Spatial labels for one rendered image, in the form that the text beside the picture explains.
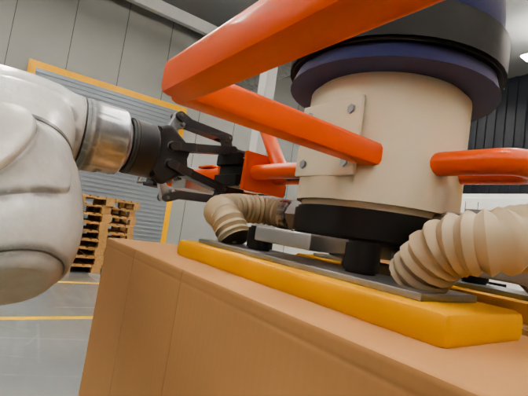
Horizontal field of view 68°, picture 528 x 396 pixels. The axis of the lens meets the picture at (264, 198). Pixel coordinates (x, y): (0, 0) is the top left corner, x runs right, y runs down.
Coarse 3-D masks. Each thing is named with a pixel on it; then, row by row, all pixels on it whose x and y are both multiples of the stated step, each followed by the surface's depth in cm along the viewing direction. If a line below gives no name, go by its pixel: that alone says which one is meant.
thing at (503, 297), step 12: (468, 276) 41; (456, 288) 39; (468, 288) 39; (480, 288) 38; (492, 288) 37; (504, 288) 40; (480, 300) 37; (492, 300) 36; (504, 300) 35; (516, 300) 34
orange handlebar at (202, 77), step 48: (288, 0) 14; (336, 0) 12; (384, 0) 11; (432, 0) 11; (192, 48) 20; (240, 48) 16; (288, 48) 15; (192, 96) 23; (240, 96) 26; (336, 144) 31
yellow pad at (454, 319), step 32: (192, 256) 43; (224, 256) 38; (256, 256) 36; (288, 256) 38; (352, 256) 30; (288, 288) 30; (320, 288) 27; (352, 288) 25; (384, 288) 25; (384, 320) 23; (416, 320) 21; (448, 320) 20; (480, 320) 22; (512, 320) 24
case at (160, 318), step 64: (128, 256) 47; (128, 320) 43; (192, 320) 32; (256, 320) 25; (320, 320) 22; (128, 384) 40; (192, 384) 30; (256, 384) 24; (320, 384) 20; (384, 384) 17; (448, 384) 15; (512, 384) 16
